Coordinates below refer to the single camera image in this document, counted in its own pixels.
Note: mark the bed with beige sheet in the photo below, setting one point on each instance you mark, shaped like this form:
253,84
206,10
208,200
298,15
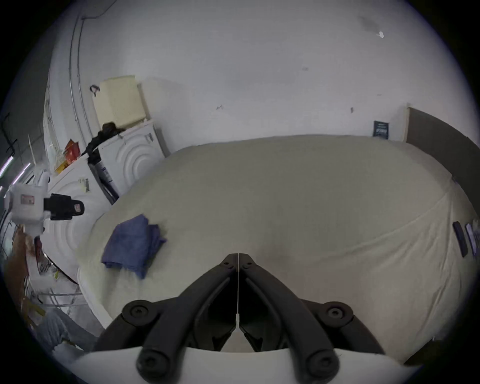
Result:
292,202

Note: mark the white washing machine with foam blocks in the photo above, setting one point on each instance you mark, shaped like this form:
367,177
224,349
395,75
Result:
131,157

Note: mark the dark brown headboard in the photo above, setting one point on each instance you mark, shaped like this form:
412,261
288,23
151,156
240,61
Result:
442,142

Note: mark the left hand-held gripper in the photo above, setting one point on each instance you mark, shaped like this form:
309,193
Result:
28,204

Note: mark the white washing machine with snack bags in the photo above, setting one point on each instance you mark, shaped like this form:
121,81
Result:
75,210

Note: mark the person's legs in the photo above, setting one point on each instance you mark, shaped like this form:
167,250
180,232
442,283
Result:
60,330

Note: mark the dark card with white print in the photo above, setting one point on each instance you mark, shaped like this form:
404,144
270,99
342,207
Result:
473,238

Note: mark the black phone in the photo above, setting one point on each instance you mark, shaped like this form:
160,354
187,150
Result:
460,239

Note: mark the small dark blue card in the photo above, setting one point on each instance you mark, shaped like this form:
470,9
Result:
381,129

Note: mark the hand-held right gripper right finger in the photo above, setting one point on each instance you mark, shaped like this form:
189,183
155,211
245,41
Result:
296,318

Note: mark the blue cloth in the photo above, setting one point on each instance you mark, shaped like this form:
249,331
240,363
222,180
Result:
129,243

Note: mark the person's left hand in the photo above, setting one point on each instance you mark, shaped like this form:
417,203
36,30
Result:
21,245

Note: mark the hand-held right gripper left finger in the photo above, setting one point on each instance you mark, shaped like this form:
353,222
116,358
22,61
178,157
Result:
176,318

